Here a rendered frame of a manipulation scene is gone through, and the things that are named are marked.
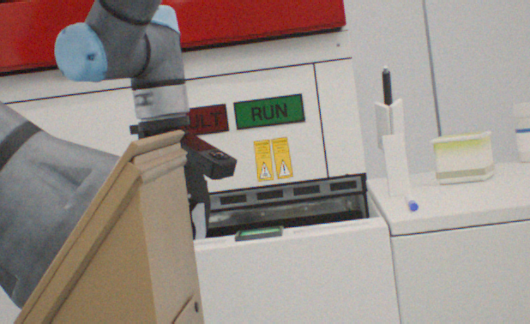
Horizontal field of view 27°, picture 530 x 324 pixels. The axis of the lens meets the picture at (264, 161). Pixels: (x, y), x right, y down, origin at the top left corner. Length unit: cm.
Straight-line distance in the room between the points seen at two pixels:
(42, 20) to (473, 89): 179
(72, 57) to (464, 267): 55
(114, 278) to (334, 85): 113
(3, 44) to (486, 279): 96
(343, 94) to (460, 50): 154
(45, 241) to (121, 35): 59
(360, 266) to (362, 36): 214
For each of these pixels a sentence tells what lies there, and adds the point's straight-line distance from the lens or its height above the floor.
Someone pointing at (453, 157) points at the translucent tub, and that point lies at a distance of 163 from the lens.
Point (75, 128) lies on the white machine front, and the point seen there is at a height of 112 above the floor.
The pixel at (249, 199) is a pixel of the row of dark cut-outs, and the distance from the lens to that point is 191.
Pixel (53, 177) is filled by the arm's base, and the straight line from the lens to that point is 91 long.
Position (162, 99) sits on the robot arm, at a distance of 152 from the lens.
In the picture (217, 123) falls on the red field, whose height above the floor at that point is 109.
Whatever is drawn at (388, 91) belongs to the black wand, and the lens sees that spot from 154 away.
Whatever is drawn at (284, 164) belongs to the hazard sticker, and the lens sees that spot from 190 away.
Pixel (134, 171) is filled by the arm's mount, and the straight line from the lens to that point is 80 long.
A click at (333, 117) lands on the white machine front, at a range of 190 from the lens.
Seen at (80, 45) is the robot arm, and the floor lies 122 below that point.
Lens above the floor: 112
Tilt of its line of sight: 3 degrees down
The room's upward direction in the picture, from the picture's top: 7 degrees counter-clockwise
